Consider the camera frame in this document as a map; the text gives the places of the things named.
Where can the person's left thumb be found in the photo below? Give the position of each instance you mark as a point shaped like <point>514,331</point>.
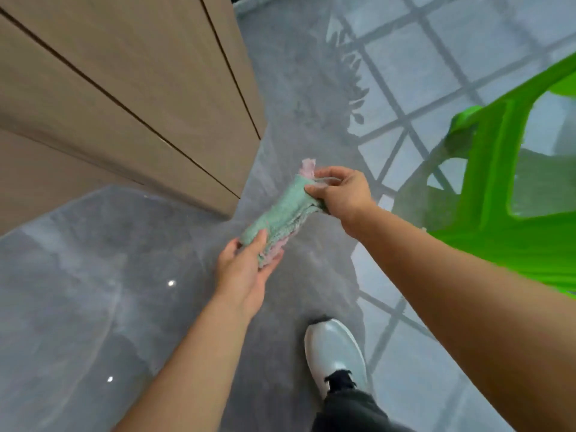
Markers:
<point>257,247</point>

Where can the white sneaker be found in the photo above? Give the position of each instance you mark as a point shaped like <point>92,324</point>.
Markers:
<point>335,355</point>

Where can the green plastic chair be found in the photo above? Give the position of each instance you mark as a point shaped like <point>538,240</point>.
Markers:
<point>508,184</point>

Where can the person's right thumb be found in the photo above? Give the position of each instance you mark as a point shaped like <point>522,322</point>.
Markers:
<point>317,189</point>

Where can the green and pink cloth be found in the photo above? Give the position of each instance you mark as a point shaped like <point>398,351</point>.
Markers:
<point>283,211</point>

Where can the black trouser leg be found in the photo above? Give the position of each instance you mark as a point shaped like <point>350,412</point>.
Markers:
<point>355,411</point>

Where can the wooden cabinet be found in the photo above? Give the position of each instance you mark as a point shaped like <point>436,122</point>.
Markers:
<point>121,103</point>

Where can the person's right forearm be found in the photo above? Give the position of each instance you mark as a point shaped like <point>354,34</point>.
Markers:
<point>468,310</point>

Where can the person's left hand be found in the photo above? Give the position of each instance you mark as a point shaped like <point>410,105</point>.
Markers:
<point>240,278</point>

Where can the person's left forearm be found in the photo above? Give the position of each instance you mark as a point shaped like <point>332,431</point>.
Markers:
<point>189,368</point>

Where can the person's right hand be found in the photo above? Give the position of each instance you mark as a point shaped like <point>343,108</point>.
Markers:
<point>348,197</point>

